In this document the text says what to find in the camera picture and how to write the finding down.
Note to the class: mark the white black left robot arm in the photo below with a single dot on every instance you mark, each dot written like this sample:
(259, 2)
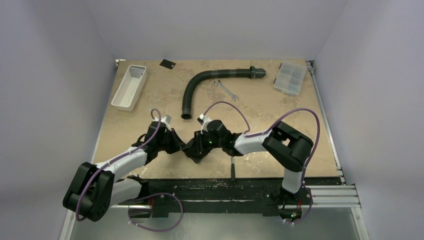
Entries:
(96, 187)

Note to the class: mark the clear plastic organizer box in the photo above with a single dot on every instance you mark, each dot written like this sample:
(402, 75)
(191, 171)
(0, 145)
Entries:
(290, 78)

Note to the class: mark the white plastic tray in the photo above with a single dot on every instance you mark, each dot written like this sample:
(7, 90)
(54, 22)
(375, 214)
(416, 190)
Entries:
(130, 88)

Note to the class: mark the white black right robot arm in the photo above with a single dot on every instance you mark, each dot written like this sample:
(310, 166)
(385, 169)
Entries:
(289, 147)

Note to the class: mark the black handled hammer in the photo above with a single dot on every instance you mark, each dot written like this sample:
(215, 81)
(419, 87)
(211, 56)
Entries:
(233, 170)

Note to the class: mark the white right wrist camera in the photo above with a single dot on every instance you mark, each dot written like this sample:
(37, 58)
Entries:
(204, 121)

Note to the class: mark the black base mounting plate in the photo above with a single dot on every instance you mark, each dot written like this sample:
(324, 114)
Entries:
(218, 196)

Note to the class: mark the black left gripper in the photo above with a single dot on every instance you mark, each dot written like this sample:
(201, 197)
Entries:
(177, 143)

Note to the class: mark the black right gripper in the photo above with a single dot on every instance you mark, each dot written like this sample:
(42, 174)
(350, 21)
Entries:
(200, 144)

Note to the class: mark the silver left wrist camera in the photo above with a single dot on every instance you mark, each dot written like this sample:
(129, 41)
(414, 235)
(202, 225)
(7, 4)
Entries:
(166, 119)

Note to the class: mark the silver wrench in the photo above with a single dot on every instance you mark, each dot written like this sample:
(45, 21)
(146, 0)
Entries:
(218, 83)

